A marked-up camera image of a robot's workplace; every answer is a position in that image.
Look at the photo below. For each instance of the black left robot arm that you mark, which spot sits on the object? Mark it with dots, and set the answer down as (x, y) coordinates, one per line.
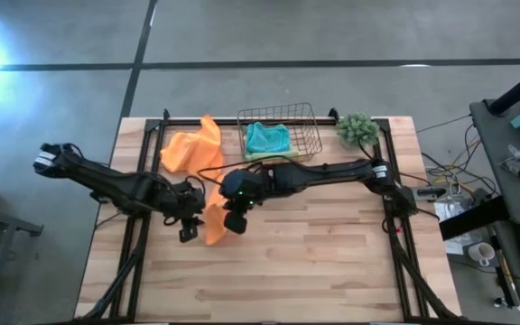
(106, 180)

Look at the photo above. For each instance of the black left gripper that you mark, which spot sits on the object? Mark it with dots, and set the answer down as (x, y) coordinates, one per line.
(185, 201)

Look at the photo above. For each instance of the orange microfiber towel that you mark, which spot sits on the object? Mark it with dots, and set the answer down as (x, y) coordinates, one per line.
(192, 149)
(216, 225)

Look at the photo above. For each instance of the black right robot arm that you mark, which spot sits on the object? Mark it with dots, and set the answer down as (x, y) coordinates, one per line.
(323, 173)

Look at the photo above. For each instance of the white mug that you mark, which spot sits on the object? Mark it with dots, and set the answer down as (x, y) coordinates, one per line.
(481, 253)

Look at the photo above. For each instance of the light green microfiber towel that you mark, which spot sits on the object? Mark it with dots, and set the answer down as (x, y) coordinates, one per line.
(287, 155)

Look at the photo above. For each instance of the small artificial potted plant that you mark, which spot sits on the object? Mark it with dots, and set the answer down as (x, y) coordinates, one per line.
(357, 128)

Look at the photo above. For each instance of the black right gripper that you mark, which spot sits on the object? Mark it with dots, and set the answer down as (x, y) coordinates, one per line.
(244, 189)

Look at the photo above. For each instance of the grey side desk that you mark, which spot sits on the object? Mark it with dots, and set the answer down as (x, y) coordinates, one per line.
(508, 180)

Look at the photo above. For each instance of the black aluminium table frame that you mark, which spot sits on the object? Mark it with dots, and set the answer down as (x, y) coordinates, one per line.
(179, 121)

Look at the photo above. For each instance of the black desk crossbar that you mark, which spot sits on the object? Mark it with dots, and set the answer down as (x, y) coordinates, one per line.
(472, 219)

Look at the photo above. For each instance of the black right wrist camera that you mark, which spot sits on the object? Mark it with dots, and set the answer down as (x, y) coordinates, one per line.
(235, 222)

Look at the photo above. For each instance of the teal microfiber towel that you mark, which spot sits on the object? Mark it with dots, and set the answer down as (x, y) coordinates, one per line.
(266, 137)

